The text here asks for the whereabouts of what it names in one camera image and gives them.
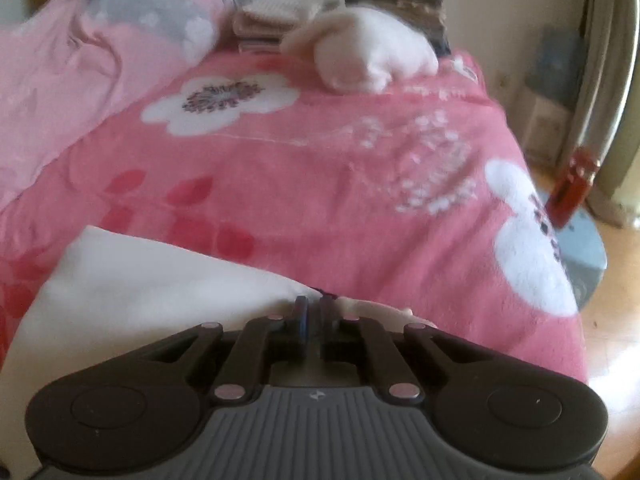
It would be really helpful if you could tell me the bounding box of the water dispenser with blue bottle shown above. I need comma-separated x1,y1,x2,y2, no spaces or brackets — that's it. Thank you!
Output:
517,25,586,166

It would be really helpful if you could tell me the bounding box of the pink floral bed sheet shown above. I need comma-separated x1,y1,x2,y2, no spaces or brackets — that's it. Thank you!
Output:
0,50,589,386

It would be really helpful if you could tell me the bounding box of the checkered folded cloth stack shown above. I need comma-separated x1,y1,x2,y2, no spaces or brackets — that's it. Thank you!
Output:
232,0,331,53

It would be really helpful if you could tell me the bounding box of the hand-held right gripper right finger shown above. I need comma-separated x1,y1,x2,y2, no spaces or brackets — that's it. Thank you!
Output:
319,295,501,403

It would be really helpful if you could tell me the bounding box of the blue plastic stool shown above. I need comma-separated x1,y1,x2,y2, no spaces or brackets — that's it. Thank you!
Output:
537,190,609,311

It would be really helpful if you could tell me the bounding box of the dark folded clothes stack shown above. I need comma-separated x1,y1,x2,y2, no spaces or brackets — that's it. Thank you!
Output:
345,0,453,57

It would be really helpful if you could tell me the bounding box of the beige curtain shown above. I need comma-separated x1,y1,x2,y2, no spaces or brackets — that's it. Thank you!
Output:
557,0,640,221

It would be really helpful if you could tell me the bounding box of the red thermos bottle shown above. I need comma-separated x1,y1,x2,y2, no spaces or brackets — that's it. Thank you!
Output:
547,146,601,228

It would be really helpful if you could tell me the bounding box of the beige zip hoodie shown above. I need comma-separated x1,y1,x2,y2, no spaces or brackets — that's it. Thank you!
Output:
0,225,438,386

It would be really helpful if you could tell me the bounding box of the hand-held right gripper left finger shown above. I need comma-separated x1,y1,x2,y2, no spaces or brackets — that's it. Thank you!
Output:
127,295,312,404

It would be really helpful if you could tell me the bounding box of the pink grey floral duvet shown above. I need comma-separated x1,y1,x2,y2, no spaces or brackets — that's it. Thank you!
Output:
0,0,268,211

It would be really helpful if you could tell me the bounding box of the cream fleece garment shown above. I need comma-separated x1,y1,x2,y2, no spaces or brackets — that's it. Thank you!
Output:
280,6,441,94

